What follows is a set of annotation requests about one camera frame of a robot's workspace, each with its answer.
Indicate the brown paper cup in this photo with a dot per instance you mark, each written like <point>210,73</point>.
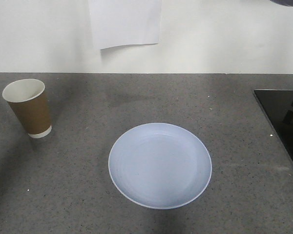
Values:
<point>28,101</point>

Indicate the purple plastic bowl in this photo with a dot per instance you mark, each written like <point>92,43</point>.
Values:
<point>284,2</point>

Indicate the light blue plastic plate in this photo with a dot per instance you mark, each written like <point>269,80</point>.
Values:
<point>160,166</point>

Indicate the black glass gas hob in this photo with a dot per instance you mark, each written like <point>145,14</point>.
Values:
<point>275,104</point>

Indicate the white paper sheet on wall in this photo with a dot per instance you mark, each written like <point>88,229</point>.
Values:
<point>124,22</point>

